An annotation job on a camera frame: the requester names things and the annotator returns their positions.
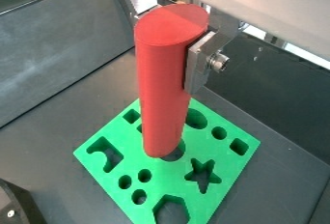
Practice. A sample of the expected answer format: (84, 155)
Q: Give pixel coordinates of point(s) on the black mount corner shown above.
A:
(18, 207)

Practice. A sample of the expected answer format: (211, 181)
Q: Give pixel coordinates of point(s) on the green shape sorter block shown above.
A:
(194, 182)

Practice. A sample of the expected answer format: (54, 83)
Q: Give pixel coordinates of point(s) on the red oval peg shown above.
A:
(163, 33)

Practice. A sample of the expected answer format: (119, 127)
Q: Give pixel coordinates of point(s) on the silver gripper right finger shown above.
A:
(205, 53)

